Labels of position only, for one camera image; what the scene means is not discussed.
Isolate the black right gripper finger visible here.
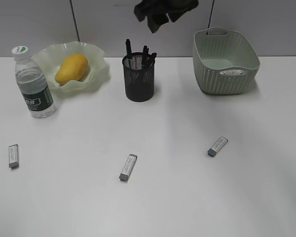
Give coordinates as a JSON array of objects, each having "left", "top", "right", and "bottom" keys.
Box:
[{"left": 147, "top": 13, "right": 169, "bottom": 34}]

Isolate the grey white eraser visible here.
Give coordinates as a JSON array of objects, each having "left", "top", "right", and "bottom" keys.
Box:
[
  {"left": 207, "top": 136, "right": 228, "bottom": 157},
  {"left": 119, "top": 154, "right": 138, "bottom": 182},
  {"left": 8, "top": 144, "right": 19, "bottom": 168}
]

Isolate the waste paper ball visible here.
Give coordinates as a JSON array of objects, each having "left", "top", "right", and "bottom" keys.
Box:
[{"left": 220, "top": 69, "right": 245, "bottom": 76}]

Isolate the pale green woven basket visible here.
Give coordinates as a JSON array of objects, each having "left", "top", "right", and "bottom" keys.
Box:
[{"left": 192, "top": 27, "right": 260, "bottom": 95}]

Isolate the clear water bottle green label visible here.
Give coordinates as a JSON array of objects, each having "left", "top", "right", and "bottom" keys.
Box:
[{"left": 11, "top": 46, "right": 56, "bottom": 119}]

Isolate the black mesh pen holder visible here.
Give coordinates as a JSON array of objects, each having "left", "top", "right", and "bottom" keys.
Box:
[{"left": 122, "top": 52, "right": 155, "bottom": 102}]

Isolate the yellow mango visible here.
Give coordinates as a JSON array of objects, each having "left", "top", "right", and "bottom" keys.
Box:
[{"left": 55, "top": 54, "right": 88, "bottom": 85}]

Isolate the black marker pen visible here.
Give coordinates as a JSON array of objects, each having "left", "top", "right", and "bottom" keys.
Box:
[
  {"left": 125, "top": 39, "right": 133, "bottom": 69},
  {"left": 146, "top": 52, "right": 157, "bottom": 68},
  {"left": 141, "top": 45, "right": 148, "bottom": 68}
]

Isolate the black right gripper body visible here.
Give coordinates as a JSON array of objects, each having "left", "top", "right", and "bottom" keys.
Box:
[{"left": 134, "top": 0, "right": 199, "bottom": 23}]

